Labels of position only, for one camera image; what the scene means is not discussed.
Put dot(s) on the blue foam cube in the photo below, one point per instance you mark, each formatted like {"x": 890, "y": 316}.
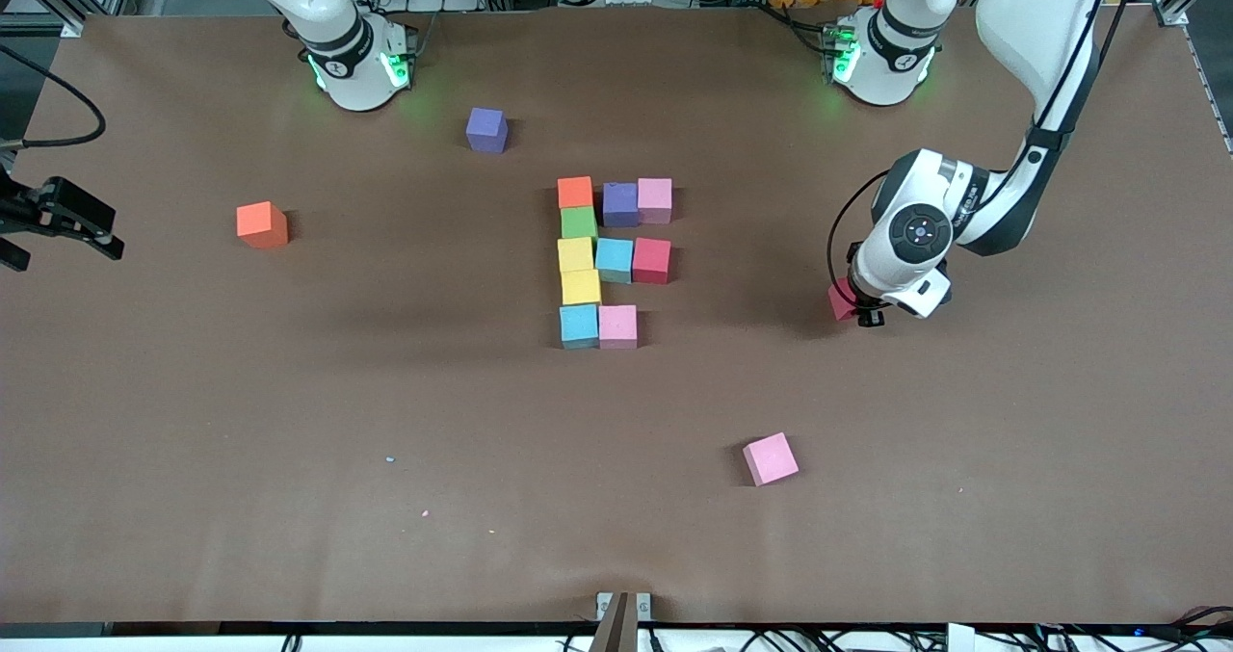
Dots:
{"x": 579, "y": 326}
{"x": 614, "y": 260}

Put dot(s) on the orange foam cube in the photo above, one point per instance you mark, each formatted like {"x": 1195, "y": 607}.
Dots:
{"x": 262, "y": 224}
{"x": 576, "y": 192}

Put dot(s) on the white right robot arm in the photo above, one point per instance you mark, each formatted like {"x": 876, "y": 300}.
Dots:
{"x": 361, "y": 89}

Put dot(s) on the red foam cube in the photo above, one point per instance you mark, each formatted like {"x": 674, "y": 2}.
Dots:
{"x": 841, "y": 302}
{"x": 651, "y": 260}

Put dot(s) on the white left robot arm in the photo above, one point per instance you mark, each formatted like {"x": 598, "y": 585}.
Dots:
{"x": 1040, "y": 16}

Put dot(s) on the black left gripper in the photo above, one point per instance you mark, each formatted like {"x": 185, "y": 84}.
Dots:
{"x": 865, "y": 300}

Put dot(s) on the purple foam cube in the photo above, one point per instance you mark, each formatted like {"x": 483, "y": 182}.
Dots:
{"x": 486, "y": 130}
{"x": 621, "y": 204}

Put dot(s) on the metal mount bracket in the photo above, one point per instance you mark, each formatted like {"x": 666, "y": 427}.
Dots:
{"x": 616, "y": 623}

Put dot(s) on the dented pink foam cube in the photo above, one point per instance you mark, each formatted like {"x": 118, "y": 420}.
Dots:
{"x": 617, "y": 326}

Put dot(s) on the paper table cover sheet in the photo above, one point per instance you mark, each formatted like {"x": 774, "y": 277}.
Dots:
{"x": 193, "y": 440}

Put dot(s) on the green foam cube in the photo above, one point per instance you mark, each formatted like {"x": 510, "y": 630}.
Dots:
{"x": 579, "y": 222}

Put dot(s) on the yellow foam cube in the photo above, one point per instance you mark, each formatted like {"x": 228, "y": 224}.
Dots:
{"x": 576, "y": 254}
{"x": 581, "y": 286}

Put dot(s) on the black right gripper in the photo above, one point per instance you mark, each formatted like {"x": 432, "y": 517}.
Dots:
{"x": 21, "y": 210}

